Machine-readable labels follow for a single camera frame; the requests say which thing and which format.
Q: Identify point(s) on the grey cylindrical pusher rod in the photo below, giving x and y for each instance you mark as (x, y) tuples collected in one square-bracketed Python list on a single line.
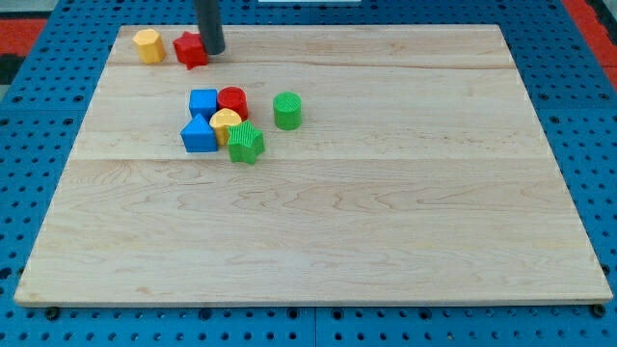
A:
[(210, 26)]

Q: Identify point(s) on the red star block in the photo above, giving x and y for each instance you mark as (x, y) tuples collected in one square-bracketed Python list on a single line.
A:
[(190, 51)]

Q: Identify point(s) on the yellow hexagon block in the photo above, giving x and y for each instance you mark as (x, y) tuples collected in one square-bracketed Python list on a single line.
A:
[(150, 47)]

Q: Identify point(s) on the green star block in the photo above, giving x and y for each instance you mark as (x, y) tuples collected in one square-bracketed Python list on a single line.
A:
[(245, 142)]

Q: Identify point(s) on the blue cube block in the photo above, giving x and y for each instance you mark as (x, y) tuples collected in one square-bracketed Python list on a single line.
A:
[(203, 102)]

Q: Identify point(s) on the red cylinder block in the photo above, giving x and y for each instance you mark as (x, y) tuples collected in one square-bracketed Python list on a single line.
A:
[(233, 98)]

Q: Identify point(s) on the yellow heart block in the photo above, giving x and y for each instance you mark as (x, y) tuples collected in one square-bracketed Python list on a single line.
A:
[(221, 121)]

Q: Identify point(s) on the green cylinder block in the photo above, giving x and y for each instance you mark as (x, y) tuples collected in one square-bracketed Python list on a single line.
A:
[(287, 107)]

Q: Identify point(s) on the blue triangle block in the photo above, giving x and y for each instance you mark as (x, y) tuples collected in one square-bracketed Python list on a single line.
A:
[(198, 136)]

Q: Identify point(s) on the wooden board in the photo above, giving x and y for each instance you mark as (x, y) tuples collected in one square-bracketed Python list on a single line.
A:
[(420, 176)]

